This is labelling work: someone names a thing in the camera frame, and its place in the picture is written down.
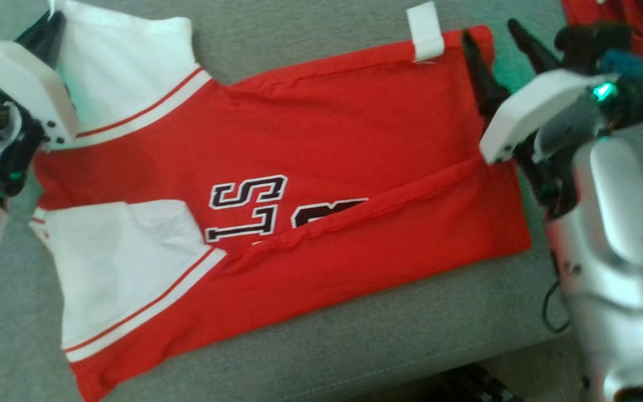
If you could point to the black ribbed robot part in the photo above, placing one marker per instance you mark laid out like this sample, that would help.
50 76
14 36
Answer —
472 385

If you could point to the red basketball jersey white sleeves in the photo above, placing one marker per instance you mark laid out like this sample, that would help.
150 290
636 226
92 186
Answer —
327 139

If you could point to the red shorts white stripe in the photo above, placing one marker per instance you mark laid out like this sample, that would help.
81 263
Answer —
634 17

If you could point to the large grey sofa seat cushion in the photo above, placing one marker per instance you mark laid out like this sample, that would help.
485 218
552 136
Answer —
355 335

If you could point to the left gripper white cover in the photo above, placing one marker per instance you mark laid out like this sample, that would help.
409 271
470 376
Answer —
20 89

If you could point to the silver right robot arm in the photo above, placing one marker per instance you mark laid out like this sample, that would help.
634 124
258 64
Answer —
623 251

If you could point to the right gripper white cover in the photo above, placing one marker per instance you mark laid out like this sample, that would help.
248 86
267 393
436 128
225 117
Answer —
539 106

